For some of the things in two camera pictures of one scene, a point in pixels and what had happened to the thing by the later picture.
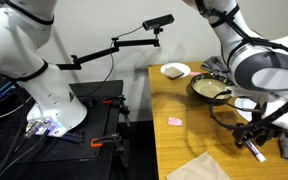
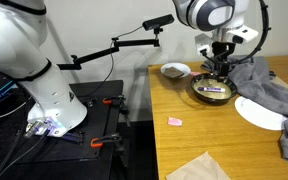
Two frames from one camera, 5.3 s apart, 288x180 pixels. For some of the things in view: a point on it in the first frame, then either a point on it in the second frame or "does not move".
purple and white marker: x=255 y=151 -> x=211 y=89
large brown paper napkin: x=203 y=167 does not move
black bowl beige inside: x=208 y=87 does not move
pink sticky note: x=174 y=121 does not move
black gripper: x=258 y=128 -> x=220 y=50
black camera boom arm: x=116 y=45 does not move
